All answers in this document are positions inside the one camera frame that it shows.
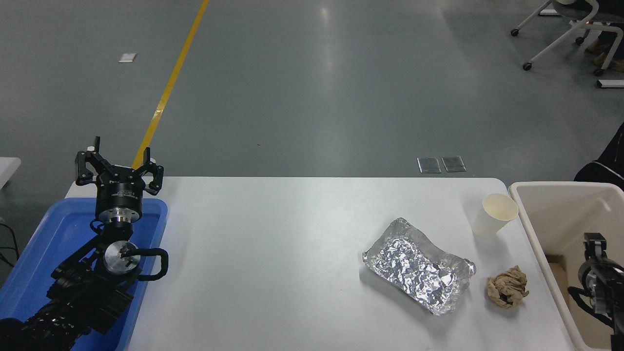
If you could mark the white paper cup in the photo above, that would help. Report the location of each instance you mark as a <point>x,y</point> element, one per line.
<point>490,219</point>

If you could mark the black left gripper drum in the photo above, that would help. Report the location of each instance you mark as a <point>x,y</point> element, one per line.
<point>119,192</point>

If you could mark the white flat bar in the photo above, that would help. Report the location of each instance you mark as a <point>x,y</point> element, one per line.
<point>612,84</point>

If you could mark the white side table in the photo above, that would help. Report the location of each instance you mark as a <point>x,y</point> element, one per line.
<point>7,170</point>

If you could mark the silver floor plate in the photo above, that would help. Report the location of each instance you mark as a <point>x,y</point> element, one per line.
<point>429,165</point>
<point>454,164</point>

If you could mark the large pale plastic bin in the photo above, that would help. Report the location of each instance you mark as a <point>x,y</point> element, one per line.
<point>551,214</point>

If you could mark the white wheeled chair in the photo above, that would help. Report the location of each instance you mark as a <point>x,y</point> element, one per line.
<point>560,39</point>

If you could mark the crumpled tan paper ball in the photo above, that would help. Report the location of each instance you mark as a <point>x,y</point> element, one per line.
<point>507,287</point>

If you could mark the blue plastic tray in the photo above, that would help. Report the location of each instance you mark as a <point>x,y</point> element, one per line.
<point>48,234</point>

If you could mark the crumpled foil tray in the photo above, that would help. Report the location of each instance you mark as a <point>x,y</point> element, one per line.
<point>414,268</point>

